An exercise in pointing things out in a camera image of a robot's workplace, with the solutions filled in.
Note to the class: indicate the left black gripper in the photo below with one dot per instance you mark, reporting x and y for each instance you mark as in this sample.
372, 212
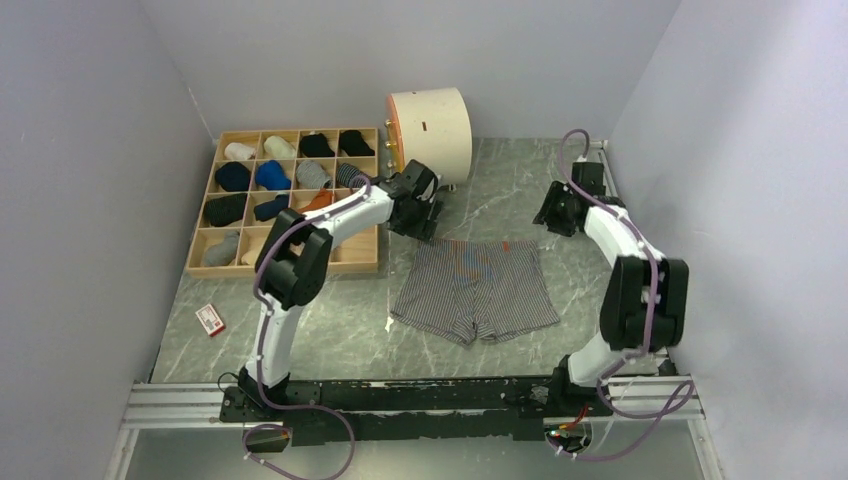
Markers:
424, 230

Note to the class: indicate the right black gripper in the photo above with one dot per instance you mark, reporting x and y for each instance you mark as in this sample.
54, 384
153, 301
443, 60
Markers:
547, 215

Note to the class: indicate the grey striped underwear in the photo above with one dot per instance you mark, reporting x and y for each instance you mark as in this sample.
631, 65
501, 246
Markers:
475, 291

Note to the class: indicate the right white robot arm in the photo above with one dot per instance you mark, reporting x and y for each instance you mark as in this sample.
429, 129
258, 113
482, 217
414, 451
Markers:
643, 308

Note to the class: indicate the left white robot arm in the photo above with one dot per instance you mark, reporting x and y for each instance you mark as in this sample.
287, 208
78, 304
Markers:
293, 264

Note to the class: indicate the striped dark rolled sock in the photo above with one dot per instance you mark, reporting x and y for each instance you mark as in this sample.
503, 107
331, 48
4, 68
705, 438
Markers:
351, 176

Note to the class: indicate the cream cylindrical drum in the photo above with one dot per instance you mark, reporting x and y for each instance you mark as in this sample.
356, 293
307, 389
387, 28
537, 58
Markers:
432, 127

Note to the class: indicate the orange rolled sock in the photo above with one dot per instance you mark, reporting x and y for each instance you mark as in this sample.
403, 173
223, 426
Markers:
322, 199

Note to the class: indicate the black rolled sock right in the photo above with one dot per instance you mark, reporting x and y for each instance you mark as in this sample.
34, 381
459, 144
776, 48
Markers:
353, 144

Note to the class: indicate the dark navy rolled sock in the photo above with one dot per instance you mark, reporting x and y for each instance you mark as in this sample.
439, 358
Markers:
268, 210

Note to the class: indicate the blue rolled sock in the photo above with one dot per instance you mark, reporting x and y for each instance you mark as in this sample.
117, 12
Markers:
271, 176

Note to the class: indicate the cream rolled sock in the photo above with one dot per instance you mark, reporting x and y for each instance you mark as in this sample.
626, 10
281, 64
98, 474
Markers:
277, 147

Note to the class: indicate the wooden compartment tray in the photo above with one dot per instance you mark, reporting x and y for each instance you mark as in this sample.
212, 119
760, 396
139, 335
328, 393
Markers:
253, 234

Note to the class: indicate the white rolled sock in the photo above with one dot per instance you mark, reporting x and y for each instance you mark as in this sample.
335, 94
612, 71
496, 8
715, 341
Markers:
237, 151

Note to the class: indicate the black ribbed rolled sock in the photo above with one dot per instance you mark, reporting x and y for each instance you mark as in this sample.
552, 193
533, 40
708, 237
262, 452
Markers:
224, 210

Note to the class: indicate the light grey rolled sock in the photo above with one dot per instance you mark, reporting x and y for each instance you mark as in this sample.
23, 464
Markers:
222, 253

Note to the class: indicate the red white small card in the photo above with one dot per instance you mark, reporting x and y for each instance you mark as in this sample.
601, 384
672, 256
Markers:
210, 320

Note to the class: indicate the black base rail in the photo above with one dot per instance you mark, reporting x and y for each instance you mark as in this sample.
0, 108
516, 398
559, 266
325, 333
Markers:
322, 411

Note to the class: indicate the aluminium frame rail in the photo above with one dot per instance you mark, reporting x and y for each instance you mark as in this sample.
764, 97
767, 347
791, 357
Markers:
173, 406

